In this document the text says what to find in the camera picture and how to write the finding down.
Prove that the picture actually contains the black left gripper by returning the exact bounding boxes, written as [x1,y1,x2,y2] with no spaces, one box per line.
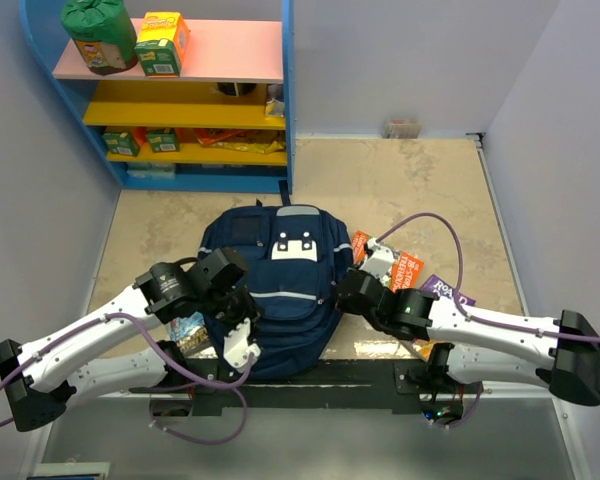
[199,287,263,345]

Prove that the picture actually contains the orange 78-storey treehouse book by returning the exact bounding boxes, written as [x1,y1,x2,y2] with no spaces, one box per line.
[352,231,424,292]

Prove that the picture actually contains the navy blue backpack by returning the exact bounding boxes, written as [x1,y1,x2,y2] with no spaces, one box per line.
[198,202,353,380]

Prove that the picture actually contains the Roald Dahl Charlie book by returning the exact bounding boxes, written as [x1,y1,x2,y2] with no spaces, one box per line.
[420,274,476,306]

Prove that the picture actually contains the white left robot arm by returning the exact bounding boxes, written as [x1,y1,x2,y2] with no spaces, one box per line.
[0,247,261,432]

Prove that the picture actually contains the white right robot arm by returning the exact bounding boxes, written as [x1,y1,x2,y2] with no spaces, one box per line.
[336,269,600,407]

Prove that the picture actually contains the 169-storey treehouse book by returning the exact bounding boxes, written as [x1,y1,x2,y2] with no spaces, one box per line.
[167,312,211,357]

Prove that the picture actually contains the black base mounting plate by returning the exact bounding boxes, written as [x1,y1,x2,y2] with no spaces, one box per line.
[131,359,480,420]

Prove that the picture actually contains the orange yellow snack packets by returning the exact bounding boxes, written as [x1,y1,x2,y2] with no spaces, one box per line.
[141,128,286,154]

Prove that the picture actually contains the green box right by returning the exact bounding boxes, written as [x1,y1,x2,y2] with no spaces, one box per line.
[146,128,180,153]

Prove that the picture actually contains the blue shelf unit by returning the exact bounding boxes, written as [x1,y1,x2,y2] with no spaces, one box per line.
[19,1,296,194]

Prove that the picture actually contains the green box left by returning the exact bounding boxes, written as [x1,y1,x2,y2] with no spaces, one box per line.
[102,131,140,157]

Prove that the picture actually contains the yellow green carton box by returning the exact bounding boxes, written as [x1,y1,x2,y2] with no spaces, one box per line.
[135,11,190,77]

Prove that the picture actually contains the green chips canister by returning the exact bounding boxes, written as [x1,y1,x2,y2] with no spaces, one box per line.
[61,0,138,76]

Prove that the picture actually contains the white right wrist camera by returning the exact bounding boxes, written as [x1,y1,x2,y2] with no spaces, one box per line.
[360,237,395,280]

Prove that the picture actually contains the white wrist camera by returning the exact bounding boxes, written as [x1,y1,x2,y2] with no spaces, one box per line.
[360,237,395,280]
[222,318,261,373]

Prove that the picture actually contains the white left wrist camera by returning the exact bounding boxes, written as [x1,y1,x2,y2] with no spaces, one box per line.
[222,318,261,373]

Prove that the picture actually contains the small brown box at wall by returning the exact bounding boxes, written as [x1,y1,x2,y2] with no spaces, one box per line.
[382,118,421,139]

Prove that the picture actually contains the aluminium rail frame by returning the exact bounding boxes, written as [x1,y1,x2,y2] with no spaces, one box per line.
[14,137,572,479]

